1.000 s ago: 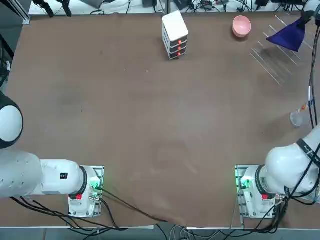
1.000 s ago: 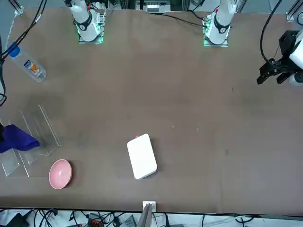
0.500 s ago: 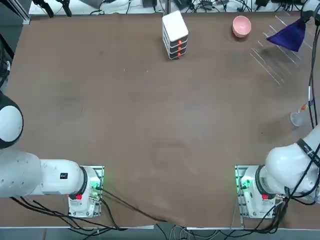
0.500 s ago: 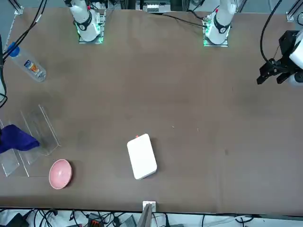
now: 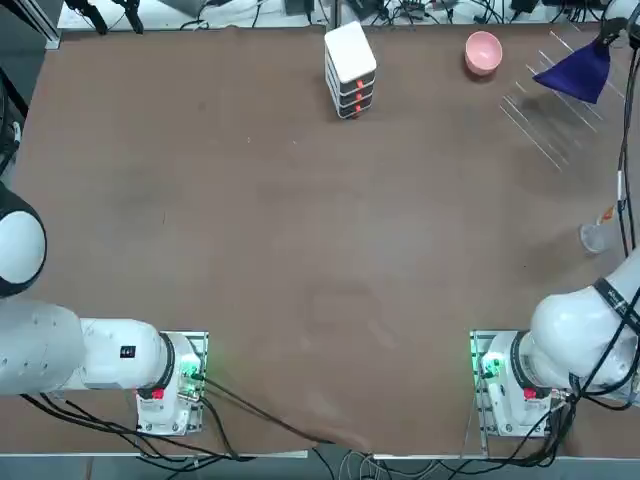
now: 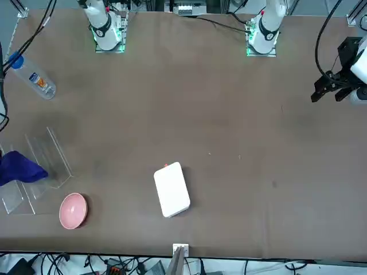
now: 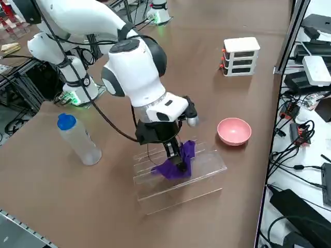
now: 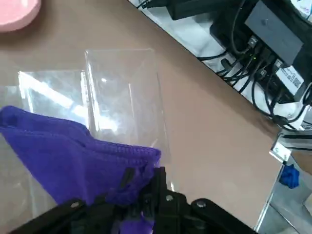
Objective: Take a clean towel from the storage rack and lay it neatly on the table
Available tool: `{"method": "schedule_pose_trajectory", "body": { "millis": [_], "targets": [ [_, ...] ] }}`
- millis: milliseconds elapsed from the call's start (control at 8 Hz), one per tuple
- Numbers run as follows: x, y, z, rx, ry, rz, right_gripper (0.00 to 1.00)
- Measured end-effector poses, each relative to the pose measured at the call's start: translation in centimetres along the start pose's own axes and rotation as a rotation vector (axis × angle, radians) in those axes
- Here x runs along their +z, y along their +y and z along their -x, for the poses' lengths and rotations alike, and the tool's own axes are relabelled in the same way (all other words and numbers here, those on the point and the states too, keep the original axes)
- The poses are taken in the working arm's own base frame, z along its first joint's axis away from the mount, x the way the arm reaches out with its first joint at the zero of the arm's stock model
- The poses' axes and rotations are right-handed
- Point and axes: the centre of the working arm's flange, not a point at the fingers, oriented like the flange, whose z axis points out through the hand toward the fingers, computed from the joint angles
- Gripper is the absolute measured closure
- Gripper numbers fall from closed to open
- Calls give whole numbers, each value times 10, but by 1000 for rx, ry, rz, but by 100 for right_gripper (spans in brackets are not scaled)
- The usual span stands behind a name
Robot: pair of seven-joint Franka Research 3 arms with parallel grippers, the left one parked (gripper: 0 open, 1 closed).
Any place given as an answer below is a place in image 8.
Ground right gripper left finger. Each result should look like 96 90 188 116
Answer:
9 168 142 234

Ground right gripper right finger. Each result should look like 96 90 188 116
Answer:
143 167 256 234

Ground purple cloth towel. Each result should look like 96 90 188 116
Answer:
0 105 162 234

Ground clear acrylic stepped rack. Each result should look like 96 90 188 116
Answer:
0 48 171 220

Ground blue cloth bundle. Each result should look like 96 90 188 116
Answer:
279 164 299 188

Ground pink bowl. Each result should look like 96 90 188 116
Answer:
0 0 41 32

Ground black power adapter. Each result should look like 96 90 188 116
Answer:
168 0 220 20

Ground black usb hub box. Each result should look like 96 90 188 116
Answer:
245 0 305 66

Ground aluminium frame bracket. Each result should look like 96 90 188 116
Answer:
269 126 312 171

